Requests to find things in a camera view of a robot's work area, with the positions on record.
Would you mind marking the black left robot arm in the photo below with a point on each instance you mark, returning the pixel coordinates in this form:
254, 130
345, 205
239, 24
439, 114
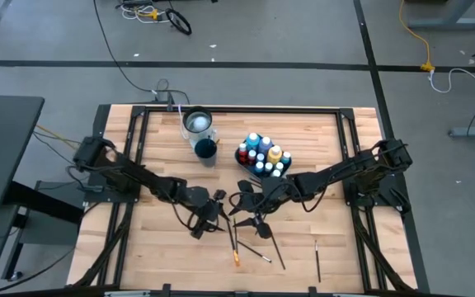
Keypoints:
138, 177

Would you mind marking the blue-grey plastic caddy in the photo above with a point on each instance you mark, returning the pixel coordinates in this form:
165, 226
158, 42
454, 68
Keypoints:
241, 167

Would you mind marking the wide orange-bristle paintbrush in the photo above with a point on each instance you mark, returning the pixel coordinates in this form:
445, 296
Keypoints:
236, 259

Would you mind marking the black aluminium rig frame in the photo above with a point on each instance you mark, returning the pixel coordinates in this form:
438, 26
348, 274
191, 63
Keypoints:
241, 110

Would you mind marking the large lavender paint bottle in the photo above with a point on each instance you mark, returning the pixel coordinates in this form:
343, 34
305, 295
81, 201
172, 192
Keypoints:
264, 143

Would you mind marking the large yellow paint bottle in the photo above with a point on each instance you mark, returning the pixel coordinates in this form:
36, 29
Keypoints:
274, 154

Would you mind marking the grey desk base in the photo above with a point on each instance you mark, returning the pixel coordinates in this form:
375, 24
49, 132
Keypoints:
56, 235

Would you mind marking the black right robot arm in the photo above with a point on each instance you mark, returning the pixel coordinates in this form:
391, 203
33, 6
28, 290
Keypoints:
344, 169

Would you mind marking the black table clamp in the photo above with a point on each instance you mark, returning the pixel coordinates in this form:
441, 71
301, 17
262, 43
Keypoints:
313, 290
166, 289

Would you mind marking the silver aluminium bracket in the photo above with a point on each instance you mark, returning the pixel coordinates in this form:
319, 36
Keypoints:
126, 294
351, 295

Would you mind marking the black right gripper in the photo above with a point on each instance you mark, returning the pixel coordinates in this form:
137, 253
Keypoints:
272, 191

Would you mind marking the small red paint bottle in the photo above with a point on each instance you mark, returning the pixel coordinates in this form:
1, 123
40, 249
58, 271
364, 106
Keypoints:
243, 148
252, 155

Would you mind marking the grey table base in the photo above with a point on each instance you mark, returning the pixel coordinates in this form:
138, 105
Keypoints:
448, 22

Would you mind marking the large teal paint bottle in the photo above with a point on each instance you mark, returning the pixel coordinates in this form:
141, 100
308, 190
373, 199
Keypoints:
252, 139

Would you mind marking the small teal paint bottle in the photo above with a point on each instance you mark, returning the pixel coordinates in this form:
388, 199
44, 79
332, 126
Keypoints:
285, 157

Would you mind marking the dark teal brush cup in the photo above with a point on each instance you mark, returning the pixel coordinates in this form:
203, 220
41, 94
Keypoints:
205, 160

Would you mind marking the small green paint bottle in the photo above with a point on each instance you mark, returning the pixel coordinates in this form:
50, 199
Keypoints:
276, 173
279, 166

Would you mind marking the small black paint bottle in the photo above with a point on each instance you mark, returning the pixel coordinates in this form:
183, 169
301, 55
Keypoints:
260, 157

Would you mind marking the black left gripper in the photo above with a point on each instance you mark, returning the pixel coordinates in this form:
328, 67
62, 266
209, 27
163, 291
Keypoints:
209, 212

